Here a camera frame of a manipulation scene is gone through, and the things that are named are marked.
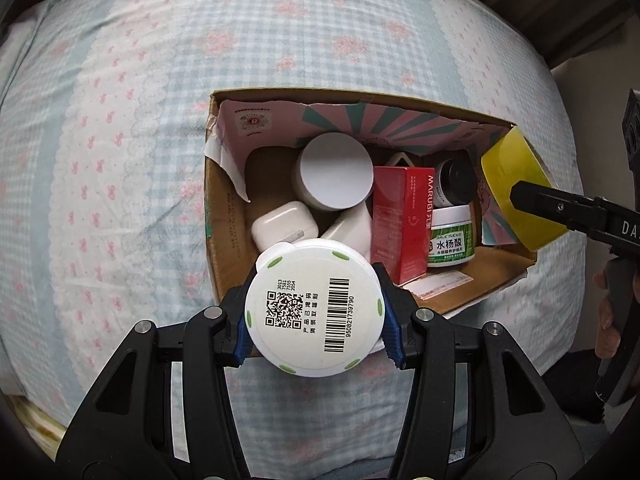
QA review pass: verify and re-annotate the floral checked bed sheet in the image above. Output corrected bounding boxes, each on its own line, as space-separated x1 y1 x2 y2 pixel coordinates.
1 0 582 428

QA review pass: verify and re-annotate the white jar with green label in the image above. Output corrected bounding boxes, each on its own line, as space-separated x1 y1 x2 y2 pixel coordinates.
427 205 475 268

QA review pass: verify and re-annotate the cardboard box with patterned lining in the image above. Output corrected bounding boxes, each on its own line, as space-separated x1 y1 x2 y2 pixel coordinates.
204 88 537 316

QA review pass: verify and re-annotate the white earbuds case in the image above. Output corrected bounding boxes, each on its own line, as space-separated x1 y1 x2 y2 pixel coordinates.
250 200 319 252

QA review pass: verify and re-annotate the yellow tape roll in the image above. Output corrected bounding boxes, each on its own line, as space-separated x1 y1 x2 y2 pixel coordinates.
480 127 568 252

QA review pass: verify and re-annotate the white pill bottle green label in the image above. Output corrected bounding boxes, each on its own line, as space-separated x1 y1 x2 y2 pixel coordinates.
244 238 385 378

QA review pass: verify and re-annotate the white round jar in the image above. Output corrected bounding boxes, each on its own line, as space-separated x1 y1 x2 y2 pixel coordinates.
292 132 374 211

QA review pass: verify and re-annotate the red rectangular carton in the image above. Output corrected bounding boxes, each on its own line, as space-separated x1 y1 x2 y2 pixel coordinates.
371 166 434 285

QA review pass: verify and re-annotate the person's hand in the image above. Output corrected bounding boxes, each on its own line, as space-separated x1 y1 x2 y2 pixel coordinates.
593 269 640 360

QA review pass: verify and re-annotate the white air conditioner remote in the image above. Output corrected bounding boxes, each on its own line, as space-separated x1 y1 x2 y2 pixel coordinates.
323 203 373 261

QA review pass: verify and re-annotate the dark jar with white label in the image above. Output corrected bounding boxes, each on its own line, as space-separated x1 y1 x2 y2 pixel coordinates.
433 155 477 208

